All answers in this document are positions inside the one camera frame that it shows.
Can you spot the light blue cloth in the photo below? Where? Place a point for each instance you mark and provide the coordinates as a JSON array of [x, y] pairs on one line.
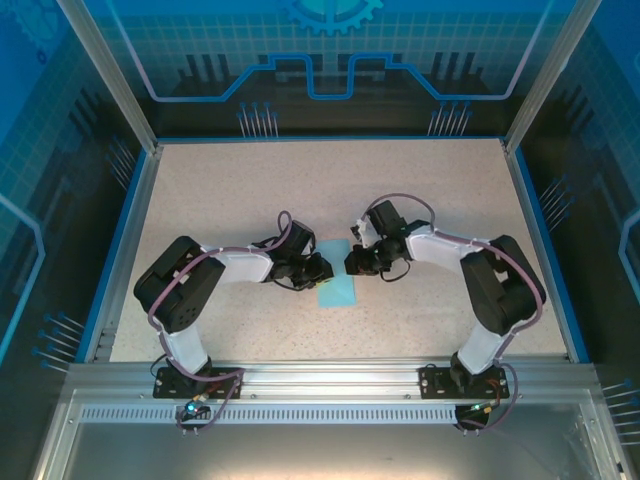
[[340, 295]]

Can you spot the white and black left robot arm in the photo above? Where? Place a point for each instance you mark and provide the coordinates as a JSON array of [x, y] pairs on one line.
[[245, 265]]

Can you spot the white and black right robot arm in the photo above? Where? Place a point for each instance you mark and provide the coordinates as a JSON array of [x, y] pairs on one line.
[[435, 250]]

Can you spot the grey sheet metal plate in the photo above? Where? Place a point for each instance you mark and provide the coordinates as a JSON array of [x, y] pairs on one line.
[[320, 452]]

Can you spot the blue printed gear panel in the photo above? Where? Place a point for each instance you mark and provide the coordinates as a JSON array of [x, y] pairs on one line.
[[320, 30]]

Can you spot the blue printed side panel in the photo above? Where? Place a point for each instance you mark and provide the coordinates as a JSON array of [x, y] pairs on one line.
[[40, 150], [600, 150]]

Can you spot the aluminium cross rail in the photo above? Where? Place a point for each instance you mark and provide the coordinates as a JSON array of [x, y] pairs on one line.
[[325, 377]]

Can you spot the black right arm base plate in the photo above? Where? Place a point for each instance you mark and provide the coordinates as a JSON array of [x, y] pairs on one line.
[[432, 382]]

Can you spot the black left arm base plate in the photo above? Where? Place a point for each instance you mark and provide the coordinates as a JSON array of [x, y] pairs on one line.
[[165, 382]]

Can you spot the aluminium frame post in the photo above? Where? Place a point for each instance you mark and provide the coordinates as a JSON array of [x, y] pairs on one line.
[[549, 75], [112, 75]]

